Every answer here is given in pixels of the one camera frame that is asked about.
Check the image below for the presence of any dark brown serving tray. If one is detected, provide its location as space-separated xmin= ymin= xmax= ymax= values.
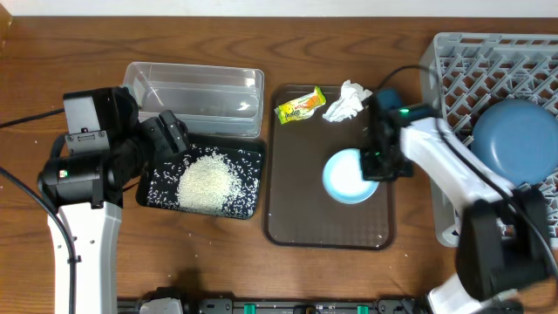
xmin=262 ymin=106 xmax=396 ymax=251

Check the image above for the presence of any grey dishwasher rack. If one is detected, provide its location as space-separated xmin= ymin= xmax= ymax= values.
xmin=419 ymin=32 xmax=557 ymax=246

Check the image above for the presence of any black plastic bin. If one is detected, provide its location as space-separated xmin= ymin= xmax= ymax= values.
xmin=134 ymin=133 xmax=266 ymax=221

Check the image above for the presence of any light blue rice bowl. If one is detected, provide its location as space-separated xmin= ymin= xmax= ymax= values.
xmin=322 ymin=148 xmax=379 ymax=205

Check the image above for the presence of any green snack wrapper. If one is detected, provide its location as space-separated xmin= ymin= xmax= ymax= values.
xmin=275 ymin=86 xmax=326 ymax=125

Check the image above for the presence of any clear plastic bin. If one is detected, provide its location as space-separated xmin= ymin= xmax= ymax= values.
xmin=123 ymin=62 xmax=265 ymax=139

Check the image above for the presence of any large blue bowl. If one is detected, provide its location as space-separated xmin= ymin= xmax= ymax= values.
xmin=470 ymin=99 xmax=557 ymax=186

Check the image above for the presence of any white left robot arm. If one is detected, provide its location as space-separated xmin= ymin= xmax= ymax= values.
xmin=37 ymin=86 xmax=189 ymax=313

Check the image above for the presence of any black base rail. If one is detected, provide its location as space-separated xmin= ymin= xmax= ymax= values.
xmin=116 ymin=286 xmax=432 ymax=314

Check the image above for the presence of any crumpled white tissue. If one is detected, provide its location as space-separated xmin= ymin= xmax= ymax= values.
xmin=323 ymin=80 xmax=373 ymax=122

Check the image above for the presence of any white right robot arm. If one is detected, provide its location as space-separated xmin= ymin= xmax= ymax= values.
xmin=360 ymin=94 xmax=557 ymax=313

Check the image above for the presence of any pile of white rice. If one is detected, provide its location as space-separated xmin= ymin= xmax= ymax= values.
xmin=146 ymin=146 xmax=262 ymax=218

